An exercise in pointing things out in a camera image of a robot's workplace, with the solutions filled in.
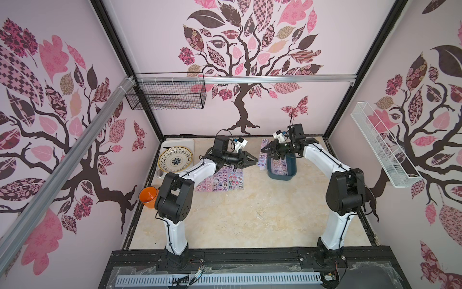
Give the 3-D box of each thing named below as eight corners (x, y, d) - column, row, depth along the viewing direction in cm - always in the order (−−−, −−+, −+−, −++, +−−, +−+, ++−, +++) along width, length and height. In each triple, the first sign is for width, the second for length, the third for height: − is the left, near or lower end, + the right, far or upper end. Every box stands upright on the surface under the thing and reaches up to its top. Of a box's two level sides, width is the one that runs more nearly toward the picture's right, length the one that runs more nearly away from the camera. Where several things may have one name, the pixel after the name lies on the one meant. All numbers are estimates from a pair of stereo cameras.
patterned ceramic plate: (155, 172, 105) (154, 169, 102) (163, 149, 116) (162, 146, 114) (189, 172, 104) (188, 169, 102) (194, 149, 116) (193, 146, 114)
